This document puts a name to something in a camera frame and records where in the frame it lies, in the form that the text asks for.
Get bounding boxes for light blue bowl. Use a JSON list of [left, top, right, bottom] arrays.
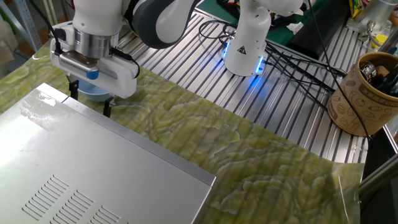
[[76, 78, 112, 103]]

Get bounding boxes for beige pipe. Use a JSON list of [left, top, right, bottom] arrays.
[[41, 0, 60, 39]]

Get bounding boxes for silver microwave oven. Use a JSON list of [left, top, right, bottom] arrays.
[[0, 82, 216, 224]]

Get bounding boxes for black coiled cable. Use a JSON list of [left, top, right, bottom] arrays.
[[198, 19, 239, 46]]

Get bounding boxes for silver camera with blue end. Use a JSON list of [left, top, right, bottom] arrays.
[[57, 50, 101, 81]]

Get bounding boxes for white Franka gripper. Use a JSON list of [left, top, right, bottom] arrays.
[[49, 21, 140, 119]]

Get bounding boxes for yellow plastic piece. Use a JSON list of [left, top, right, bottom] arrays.
[[371, 33, 389, 50]]

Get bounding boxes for black base cable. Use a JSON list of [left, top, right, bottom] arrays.
[[266, 46, 336, 110], [264, 40, 348, 78]]

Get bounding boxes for black handled tool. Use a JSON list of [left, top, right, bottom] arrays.
[[369, 65, 398, 96]]

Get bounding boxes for green marble pattern mat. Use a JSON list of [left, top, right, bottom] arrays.
[[0, 20, 365, 224]]

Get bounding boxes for brown printed cardboard tub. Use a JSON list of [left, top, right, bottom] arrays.
[[326, 51, 398, 138]]

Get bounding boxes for grey metal shelf rack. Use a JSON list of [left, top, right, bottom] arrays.
[[0, 0, 44, 53]]

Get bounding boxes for aluminium frame post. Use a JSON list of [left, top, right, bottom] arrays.
[[358, 152, 398, 203]]

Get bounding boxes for long black box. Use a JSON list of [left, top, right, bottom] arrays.
[[285, 0, 352, 60]]

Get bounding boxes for black camera cable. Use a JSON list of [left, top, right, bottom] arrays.
[[27, 0, 63, 57]]

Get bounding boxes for green cloth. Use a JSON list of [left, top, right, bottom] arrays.
[[195, 0, 330, 47]]

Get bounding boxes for silver tape roll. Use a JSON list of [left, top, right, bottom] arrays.
[[359, 60, 377, 83]]

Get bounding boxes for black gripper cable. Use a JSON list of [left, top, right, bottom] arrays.
[[109, 46, 141, 80]]

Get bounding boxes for yellow snack packet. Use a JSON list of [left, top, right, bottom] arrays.
[[348, 0, 365, 19]]

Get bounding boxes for long thin black cable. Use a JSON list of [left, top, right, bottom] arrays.
[[310, 0, 373, 142]]

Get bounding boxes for white paper scrap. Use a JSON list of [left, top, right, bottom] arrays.
[[285, 21, 305, 35]]

